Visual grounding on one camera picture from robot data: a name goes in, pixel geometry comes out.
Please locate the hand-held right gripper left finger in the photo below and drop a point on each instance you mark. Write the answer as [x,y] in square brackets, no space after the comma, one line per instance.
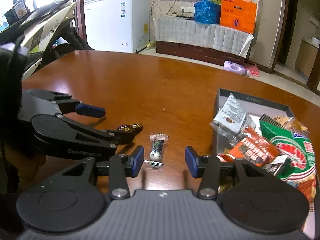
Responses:
[139,161]

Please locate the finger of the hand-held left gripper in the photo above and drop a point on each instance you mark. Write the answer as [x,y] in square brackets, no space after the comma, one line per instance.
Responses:
[91,111]
[110,134]

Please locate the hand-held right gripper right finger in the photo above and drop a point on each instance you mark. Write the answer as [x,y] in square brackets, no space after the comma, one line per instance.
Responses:
[190,161]

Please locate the brown gold chocolate candy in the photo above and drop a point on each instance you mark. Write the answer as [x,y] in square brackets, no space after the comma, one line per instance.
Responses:
[126,128]

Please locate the small clear candy packet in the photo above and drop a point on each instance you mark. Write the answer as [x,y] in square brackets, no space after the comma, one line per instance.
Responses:
[157,152]

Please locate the grey white snack packet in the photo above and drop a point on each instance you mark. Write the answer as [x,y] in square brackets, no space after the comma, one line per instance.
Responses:
[232,115]

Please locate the orange snack packet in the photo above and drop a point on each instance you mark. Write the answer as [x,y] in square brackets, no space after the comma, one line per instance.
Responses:
[252,147]

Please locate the small white snack packet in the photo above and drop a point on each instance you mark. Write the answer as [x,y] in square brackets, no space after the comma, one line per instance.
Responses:
[277,165]

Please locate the grey box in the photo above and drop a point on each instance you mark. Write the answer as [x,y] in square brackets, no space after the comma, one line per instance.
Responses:
[262,101]

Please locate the green snack packet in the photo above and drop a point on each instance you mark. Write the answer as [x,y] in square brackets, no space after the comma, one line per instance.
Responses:
[292,152]

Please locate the tan peanut snack packet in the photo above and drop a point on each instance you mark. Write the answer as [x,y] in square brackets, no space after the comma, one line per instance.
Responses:
[285,121]

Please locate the white chest freezer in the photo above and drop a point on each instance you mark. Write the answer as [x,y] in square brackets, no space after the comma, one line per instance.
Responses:
[110,25]

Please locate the white black scooter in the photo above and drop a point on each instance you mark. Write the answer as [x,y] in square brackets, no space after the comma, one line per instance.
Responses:
[47,30]

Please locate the purple plastic bottle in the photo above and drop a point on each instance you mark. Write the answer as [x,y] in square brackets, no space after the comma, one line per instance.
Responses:
[235,67]

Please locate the dark wooden television cabinet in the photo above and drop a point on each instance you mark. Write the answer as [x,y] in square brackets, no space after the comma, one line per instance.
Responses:
[195,51]

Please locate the pink slippers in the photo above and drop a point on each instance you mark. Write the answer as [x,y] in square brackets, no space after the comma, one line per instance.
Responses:
[252,69]

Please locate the cloth-covered tv cabinet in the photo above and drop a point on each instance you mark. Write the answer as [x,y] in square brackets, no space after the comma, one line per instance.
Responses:
[200,33]

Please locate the blue plastic bag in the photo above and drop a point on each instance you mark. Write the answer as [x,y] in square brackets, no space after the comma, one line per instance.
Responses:
[206,11]

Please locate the orange cardboard box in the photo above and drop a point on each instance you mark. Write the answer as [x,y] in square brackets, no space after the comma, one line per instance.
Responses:
[237,15]

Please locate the wooden sink cabinet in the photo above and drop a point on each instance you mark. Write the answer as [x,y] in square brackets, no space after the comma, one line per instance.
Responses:
[305,57]

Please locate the white wash basin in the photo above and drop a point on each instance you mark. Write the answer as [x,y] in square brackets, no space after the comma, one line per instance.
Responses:
[315,41]

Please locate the wall power socket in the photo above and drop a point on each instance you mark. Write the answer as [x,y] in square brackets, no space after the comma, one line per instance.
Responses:
[187,8]

